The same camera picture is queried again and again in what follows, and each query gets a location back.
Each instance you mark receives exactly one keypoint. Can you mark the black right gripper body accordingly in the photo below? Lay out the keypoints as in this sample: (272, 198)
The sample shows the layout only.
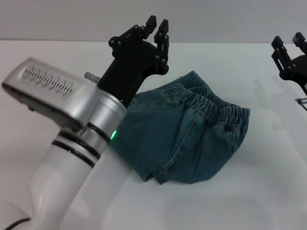
(299, 69)

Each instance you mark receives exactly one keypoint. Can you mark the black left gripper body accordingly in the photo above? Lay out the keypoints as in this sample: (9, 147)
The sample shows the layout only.
(129, 72)

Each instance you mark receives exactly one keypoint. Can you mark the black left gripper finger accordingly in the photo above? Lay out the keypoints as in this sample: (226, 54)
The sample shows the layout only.
(134, 32)
(163, 48)

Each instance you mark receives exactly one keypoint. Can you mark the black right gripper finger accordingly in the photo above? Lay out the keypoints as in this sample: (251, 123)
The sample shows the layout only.
(281, 57)
(301, 42)

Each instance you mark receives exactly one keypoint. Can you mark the blue denim shorts cartoon print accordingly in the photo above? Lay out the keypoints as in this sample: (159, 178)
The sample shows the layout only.
(187, 134)

